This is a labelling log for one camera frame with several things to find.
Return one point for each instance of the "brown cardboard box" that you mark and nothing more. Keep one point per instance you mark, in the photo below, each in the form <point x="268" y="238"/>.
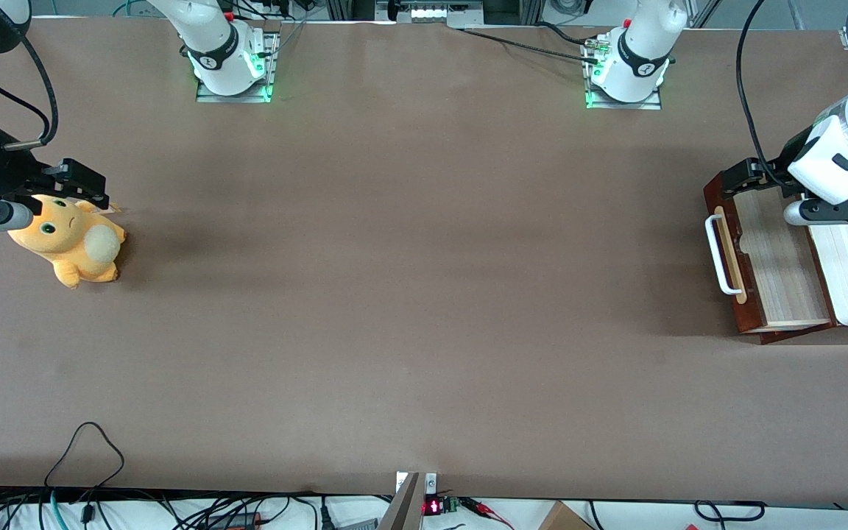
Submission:
<point x="564" y="519"/>

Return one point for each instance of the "grey metal post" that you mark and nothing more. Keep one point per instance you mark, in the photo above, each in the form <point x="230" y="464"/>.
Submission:
<point x="402" y="508"/>

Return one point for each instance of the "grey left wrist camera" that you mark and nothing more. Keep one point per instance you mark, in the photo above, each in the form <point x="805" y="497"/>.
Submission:
<point x="836" y="212"/>

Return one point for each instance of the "white metal bracket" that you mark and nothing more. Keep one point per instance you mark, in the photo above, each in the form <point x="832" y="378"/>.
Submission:
<point x="430" y="483"/>

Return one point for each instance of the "red clip lead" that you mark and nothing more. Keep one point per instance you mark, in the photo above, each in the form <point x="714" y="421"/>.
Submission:
<point x="486" y="509"/>

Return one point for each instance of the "orange plush toy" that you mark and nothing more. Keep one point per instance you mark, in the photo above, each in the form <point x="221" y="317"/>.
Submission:
<point x="74" y="246"/>

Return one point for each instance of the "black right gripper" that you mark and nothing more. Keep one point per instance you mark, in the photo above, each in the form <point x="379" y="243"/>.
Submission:
<point x="6" y="174"/>

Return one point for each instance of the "metal base plate left arm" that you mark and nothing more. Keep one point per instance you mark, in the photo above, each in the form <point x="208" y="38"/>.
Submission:
<point x="648" y="104"/>

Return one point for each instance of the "metal base plate right arm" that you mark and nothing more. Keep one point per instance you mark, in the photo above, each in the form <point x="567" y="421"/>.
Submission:
<point x="210" y="98"/>

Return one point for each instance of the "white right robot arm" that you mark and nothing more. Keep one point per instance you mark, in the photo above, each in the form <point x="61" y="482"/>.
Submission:
<point x="218" y="51"/>

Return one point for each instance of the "red LED display board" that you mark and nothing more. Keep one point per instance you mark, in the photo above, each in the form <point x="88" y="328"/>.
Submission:
<point x="432" y="506"/>

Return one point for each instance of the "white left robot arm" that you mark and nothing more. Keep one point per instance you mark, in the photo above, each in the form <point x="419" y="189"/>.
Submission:
<point x="637" y="59"/>

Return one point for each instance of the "aluminium frame profile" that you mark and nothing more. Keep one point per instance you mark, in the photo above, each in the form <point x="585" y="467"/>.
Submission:
<point x="845" y="38"/>

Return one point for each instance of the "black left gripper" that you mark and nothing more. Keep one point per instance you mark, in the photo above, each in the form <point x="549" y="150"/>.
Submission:
<point x="783" y="171"/>

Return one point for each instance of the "grey lit power strip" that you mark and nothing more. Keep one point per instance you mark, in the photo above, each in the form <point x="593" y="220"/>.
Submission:
<point x="431" y="12"/>

